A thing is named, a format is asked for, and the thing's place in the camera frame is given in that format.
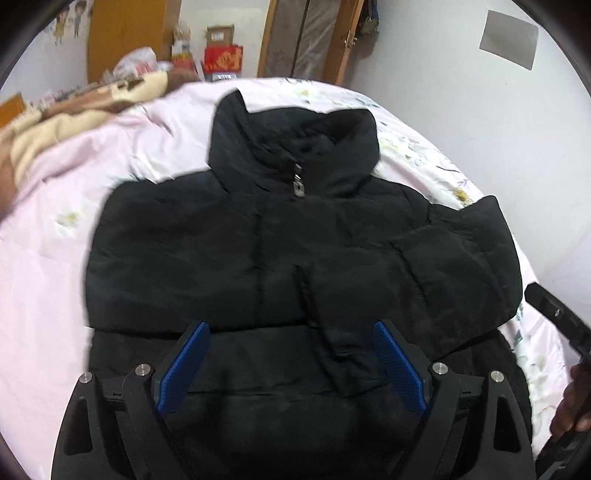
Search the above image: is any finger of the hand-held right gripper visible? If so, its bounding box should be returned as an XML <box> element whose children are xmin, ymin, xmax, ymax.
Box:
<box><xmin>525</xmin><ymin>281</ymin><xmax>591</xmax><ymax>363</ymax></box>

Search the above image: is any cartoon wall poster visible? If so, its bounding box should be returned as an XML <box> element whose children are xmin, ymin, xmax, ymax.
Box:
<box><xmin>53</xmin><ymin>0</ymin><xmax>90</xmax><ymax>47</ymax></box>

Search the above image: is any yellow red snack box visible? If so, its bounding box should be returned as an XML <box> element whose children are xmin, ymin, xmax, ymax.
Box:
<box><xmin>172</xmin><ymin>28</ymin><xmax>195</xmax><ymax>71</ymax></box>

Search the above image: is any person's right hand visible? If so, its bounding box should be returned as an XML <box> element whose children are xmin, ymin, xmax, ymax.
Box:
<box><xmin>549</xmin><ymin>362</ymin><xmax>591</xmax><ymax>445</ymax></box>

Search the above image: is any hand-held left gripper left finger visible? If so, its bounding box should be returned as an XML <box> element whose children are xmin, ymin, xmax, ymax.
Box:
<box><xmin>50</xmin><ymin>320</ymin><xmax>212</xmax><ymax>480</ymax></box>

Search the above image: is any red gift box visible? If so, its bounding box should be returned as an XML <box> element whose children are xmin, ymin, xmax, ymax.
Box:
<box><xmin>203</xmin><ymin>45</ymin><xmax>244</xmax><ymax>78</ymax></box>

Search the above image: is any pink floral bed cover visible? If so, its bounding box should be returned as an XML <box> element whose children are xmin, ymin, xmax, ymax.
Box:
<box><xmin>0</xmin><ymin>76</ymin><xmax>578</xmax><ymax>480</ymax></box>

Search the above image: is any wooden wardrobe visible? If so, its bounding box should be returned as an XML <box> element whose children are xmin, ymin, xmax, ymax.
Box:
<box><xmin>87</xmin><ymin>0</ymin><xmax>183</xmax><ymax>84</ymax></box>

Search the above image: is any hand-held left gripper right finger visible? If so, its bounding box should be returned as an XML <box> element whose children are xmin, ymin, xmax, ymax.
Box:
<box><xmin>373</xmin><ymin>320</ymin><xmax>537</xmax><ymax>480</ymax></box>

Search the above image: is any wooden door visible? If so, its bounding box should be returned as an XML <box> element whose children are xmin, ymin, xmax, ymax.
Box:
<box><xmin>257</xmin><ymin>0</ymin><xmax>365</xmax><ymax>86</ymax></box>

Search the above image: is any white plastic bag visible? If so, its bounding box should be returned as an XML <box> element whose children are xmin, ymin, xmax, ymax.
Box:
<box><xmin>113</xmin><ymin>46</ymin><xmax>161</xmax><ymax>79</ymax></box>

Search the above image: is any black puffer jacket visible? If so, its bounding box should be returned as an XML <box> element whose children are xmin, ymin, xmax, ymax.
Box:
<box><xmin>84</xmin><ymin>90</ymin><xmax>532</xmax><ymax>480</ymax></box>

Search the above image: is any brown beige fleece blanket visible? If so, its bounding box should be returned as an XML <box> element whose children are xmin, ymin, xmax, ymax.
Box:
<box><xmin>0</xmin><ymin>69</ymin><xmax>204</xmax><ymax>217</ymax></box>

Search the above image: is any hanging patterned bag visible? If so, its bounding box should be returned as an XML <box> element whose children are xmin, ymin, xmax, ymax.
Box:
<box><xmin>360</xmin><ymin>0</ymin><xmax>382</xmax><ymax>38</ymax></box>

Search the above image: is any grey paper sheet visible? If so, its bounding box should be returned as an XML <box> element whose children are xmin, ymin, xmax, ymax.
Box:
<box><xmin>479</xmin><ymin>9</ymin><xmax>539</xmax><ymax>71</ymax></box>

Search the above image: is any cardboard box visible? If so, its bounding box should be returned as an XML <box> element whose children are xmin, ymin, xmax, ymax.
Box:
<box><xmin>205</xmin><ymin>25</ymin><xmax>236</xmax><ymax>47</ymax></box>

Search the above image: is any wooden headboard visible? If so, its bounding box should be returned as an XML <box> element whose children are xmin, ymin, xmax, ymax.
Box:
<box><xmin>0</xmin><ymin>92</ymin><xmax>25</xmax><ymax>129</ymax></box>

